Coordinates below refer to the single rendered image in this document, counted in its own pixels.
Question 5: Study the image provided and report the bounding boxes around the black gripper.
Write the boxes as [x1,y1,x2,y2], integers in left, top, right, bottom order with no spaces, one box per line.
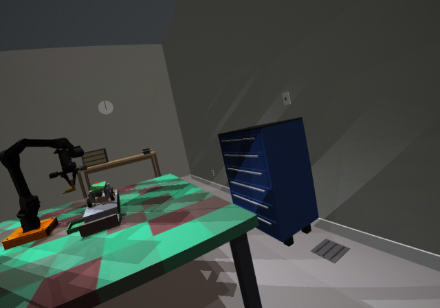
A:
[49,158,87,186]

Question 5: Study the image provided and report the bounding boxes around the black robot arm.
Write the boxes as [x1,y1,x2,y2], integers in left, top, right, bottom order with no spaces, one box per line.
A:
[0,138,84,233]

